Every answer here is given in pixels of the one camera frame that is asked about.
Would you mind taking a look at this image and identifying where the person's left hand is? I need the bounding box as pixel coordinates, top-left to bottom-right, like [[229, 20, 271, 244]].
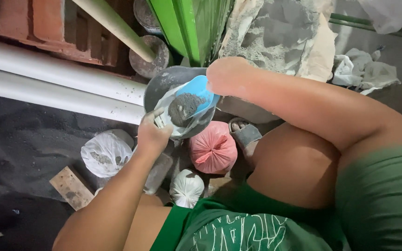
[[136, 107, 174, 157]]

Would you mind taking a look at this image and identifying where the person's right hand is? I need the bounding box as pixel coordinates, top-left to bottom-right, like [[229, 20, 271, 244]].
[[206, 57, 258, 97]]

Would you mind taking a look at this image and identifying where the blue plastic scoop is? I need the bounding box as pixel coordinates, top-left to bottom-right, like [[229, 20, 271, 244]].
[[175, 75, 221, 120]]

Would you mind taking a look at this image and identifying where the clear plastic bag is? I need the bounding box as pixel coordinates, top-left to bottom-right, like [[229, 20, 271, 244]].
[[153, 83, 216, 137]]

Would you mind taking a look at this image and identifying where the clear filled cement bag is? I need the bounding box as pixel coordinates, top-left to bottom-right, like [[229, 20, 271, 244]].
[[143, 153, 174, 195]]

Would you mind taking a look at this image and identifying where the grey cement powder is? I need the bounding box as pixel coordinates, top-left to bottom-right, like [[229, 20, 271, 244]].
[[168, 93, 207, 128]]

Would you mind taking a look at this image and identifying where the white bag with cement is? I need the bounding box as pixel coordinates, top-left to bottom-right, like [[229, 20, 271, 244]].
[[80, 129, 135, 178]]

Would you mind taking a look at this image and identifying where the grey round basin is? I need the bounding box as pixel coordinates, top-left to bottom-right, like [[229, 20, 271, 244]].
[[143, 66, 220, 141]]

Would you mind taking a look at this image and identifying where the grey sandal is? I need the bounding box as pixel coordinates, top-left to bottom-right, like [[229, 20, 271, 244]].
[[228, 117, 263, 152]]

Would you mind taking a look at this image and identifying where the small white tied bag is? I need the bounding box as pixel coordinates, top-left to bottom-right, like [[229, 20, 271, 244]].
[[169, 169, 205, 209]]

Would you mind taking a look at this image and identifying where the torn paper cement sack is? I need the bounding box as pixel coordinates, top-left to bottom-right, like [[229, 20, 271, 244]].
[[218, 0, 338, 83]]

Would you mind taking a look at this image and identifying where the pink tied filled bag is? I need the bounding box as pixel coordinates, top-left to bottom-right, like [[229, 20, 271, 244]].
[[188, 121, 238, 175]]

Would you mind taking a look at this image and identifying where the dusty round tin can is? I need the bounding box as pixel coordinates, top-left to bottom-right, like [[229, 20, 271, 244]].
[[129, 35, 171, 79], [133, 0, 163, 35]]

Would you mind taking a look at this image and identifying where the person's left leg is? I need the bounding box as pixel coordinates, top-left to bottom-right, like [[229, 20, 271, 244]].
[[122, 193, 172, 251]]

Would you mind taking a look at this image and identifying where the person's leg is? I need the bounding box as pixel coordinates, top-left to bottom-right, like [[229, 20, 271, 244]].
[[122, 193, 172, 251], [230, 120, 342, 210]]

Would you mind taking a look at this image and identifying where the wooden plank piece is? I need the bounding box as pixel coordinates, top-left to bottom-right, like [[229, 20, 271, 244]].
[[49, 165, 95, 211]]

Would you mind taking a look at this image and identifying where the person's right leg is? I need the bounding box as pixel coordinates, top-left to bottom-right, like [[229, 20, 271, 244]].
[[230, 120, 342, 210]]

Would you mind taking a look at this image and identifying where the white plastic pipe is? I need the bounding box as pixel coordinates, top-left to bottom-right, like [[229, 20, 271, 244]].
[[0, 64, 146, 125], [0, 36, 148, 106]]

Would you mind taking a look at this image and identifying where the cream round pole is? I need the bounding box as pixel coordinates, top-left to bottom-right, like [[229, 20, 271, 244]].
[[71, 0, 156, 63]]

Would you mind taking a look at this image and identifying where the green pipe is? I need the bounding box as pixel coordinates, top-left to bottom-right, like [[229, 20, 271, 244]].
[[328, 13, 402, 43]]

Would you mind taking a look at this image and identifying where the crumpled white plastic bag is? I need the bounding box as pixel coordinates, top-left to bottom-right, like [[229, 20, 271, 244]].
[[332, 47, 401, 96]]

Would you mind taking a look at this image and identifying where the stack of red bricks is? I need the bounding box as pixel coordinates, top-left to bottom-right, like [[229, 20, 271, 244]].
[[0, 0, 135, 75]]

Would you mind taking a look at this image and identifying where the translucent white plastic sheet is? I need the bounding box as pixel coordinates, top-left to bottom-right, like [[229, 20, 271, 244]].
[[357, 0, 402, 35]]

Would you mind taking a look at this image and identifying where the person's green shirt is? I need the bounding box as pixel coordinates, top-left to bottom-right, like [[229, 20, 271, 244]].
[[150, 145, 402, 251]]

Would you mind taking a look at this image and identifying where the green metal frame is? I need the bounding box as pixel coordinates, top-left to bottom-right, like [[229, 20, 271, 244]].
[[147, 0, 236, 68]]

